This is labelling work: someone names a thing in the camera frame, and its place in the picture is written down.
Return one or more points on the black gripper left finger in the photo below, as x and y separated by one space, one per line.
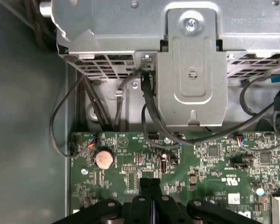
145 200

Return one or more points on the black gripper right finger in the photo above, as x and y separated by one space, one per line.
163 210

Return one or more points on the green motherboard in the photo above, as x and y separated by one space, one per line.
200 168

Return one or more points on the round coin battery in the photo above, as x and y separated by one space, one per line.
103 159

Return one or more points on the black open pc case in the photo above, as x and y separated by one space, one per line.
25 116

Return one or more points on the silver metal drive cage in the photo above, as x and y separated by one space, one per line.
193 58

